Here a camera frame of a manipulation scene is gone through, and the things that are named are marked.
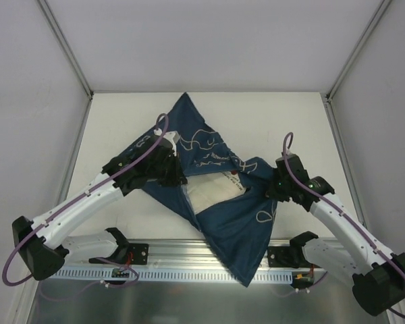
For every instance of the aluminium mounting rail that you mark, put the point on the aluminium mounting rail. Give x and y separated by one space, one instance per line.
192 254

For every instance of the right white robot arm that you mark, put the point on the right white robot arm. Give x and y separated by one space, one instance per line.
374 273

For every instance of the cream white pillow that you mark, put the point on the cream white pillow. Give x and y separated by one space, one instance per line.
207 190

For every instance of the blue whale pillowcase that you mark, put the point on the blue whale pillowcase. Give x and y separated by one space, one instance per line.
238 231

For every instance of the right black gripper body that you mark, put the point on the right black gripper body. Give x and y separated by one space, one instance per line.
277 190

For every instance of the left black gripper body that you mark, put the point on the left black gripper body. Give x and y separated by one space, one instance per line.
171 167

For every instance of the aluminium frame post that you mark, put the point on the aluminium frame post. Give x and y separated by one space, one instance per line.
64 45
368 31

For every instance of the right aluminium frame post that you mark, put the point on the right aluminium frame post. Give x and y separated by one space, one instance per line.
368 31

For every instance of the left aluminium frame post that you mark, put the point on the left aluminium frame post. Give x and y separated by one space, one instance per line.
64 45

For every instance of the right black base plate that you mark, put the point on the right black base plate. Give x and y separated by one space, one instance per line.
288 256

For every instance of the white slotted cable duct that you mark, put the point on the white slotted cable duct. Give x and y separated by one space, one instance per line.
145 274

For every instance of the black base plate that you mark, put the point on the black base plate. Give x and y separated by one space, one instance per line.
130 253
288 256

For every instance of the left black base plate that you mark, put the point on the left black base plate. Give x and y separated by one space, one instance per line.
130 253

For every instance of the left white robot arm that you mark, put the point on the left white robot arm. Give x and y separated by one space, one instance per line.
45 243

